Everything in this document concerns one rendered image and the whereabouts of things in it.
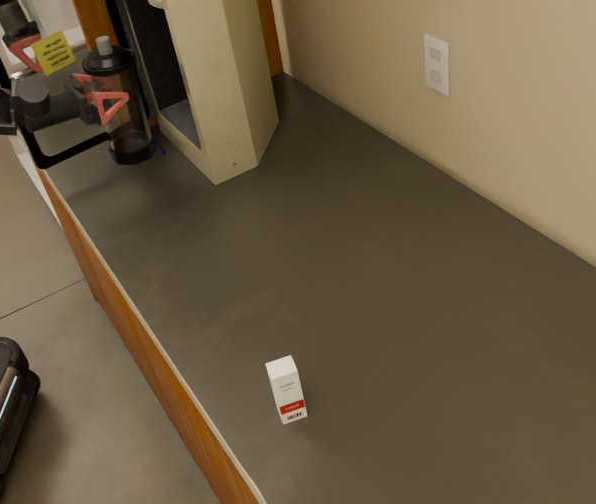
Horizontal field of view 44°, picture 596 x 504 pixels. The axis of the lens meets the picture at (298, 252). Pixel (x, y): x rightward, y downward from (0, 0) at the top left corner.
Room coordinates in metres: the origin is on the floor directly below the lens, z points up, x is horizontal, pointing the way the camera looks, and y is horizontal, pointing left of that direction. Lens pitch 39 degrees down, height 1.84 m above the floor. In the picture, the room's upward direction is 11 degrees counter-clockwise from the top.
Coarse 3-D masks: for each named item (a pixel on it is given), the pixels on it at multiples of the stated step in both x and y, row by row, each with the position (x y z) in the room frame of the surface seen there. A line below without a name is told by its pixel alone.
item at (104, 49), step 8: (96, 40) 1.44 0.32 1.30; (104, 40) 1.43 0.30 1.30; (96, 48) 1.47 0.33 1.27; (104, 48) 1.43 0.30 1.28; (112, 48) 1.44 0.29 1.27; (120, 48) 1.45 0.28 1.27; (88, 56) 1.44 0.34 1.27; (96, 56) 1.43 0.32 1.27; (104, 56) 1.42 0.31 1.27; (112, 56) 1.42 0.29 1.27; (120, 56) 1.42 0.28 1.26; (128, 56) 1.43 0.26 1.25; (88, 64) 1.42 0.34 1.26; (96, 64) 1.41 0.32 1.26; (104, 64) 1.40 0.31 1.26; (112, 64) 1.40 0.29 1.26
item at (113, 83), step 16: (96, 80) 1.41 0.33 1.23; (112, 80) 1.40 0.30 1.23; (128, 80) 1.41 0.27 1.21; (128, 112) 1.40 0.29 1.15; (144, 112) 1.44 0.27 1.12; (112, 128) 1.40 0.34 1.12; (128, 128) 1.40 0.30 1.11; (144, 128) 1.42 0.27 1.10; (112, 144) 1.41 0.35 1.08; (128, 144) 1.40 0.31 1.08; (144, 144) 1.41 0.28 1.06
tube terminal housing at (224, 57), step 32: (192, 0) 1.41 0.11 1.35; (224, 0) 1.44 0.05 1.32; (256, 0) 1.61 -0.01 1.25; (192, 32) 1.40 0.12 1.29; (224, 32) 1.43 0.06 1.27; (256, 32) 1.58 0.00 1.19; (192, 64) 1.39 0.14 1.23; (224, 64) 1.42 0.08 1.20; (256, 64) 1.54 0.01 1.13; (192, 96) 1.39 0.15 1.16; (224, 96) 1.41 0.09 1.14; (256, 96) 1.51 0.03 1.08; (160, 128) 1.67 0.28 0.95; (224, 128) 1.41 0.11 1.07; (256, 128) 1.47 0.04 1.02; (192, 160) 1.49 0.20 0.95; (224, 160) 1.40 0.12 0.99; (256, 160) 1.43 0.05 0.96
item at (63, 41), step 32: (32, 0) 1.57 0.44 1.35; (64, 0) 1.60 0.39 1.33; (96, 0) 1.64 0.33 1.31; (0, 32) 1.53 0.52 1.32; (32, 32) 1.56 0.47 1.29; (64, 32) 1.59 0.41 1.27; (96, 32) 1.63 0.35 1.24; (32, 64) 1.55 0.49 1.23; (64, 64) 1.58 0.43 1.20; (64, 128) 1.55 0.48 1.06; (96, 128) 1.59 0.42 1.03
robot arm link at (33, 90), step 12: (12, 84) 1.32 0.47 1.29; (24, 84) 1.32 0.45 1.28; (36, 84) 1.33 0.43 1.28; (12, 96) 1.30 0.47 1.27; (24, 96) 1.30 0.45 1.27; (36, 96) 1.30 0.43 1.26; (48, 96) 1.32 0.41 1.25; (12, 108) 1.32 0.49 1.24; (24, 108) 1.31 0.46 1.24; (36, 108) 1.30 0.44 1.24; (48, 108) 1.33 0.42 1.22; (12, 120) 1.33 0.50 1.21; (0, 132) 1.33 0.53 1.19; (12, 132) 1.33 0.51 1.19
